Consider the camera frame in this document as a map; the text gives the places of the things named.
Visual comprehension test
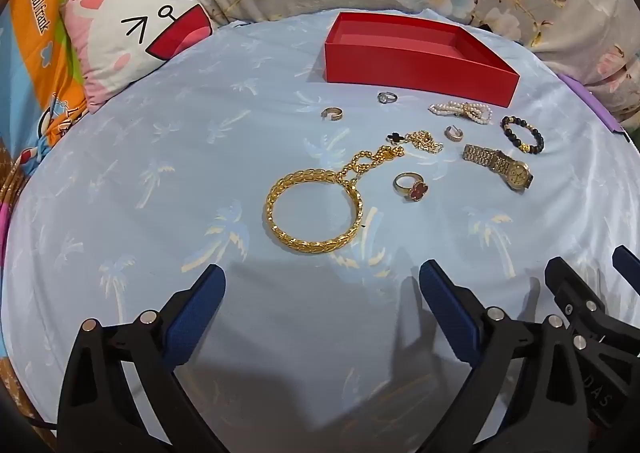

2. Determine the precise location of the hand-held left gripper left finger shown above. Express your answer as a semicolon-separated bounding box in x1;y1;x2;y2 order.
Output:
57;264;227;453

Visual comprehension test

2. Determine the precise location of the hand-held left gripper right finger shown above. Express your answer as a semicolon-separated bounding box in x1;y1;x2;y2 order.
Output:
419;259;592;453

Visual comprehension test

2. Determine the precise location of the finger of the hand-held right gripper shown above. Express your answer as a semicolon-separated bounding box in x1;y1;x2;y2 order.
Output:
545;257;618;339
612;245;640;295

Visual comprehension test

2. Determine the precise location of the gold ring with red clover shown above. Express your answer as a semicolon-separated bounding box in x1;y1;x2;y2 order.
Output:
393;172;431;203

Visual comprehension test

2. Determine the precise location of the gold wristwatch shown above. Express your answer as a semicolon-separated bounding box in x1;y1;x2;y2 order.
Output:
462;143;534;193

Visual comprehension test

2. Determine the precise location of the gold braided bangle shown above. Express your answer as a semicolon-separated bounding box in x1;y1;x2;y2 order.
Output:
265;167;363;255

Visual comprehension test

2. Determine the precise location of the black bead bracelet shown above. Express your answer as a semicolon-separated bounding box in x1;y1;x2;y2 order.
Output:
501;115;545;155

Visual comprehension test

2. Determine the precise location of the gold chain bracelet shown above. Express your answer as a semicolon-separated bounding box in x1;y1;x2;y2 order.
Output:
340;145;407;184

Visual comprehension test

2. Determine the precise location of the red cardboard box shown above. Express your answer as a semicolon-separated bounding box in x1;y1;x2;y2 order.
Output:
323;11;521;108

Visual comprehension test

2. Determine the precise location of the light blue palm print cloth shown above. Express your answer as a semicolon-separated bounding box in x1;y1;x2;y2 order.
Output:
0;8;640;453

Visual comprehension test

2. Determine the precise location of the purple flat object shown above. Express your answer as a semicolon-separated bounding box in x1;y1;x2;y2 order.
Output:
557;73;632;143

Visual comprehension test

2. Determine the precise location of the cat face pillow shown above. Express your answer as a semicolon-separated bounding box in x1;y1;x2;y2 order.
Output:
61;0;218;115

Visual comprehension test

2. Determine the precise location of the colourful cartoon printed mat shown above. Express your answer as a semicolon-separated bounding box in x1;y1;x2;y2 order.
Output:
0;0;103;194

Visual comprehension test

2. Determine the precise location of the gold necklace with black clover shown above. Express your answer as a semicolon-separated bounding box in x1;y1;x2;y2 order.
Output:
386;130;445;156

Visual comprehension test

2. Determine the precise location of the black cable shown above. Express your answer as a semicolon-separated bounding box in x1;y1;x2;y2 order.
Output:
22;410;60;431

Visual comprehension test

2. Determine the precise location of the pearl bracelet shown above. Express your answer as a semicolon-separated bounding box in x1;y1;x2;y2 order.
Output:
428;102;493;125

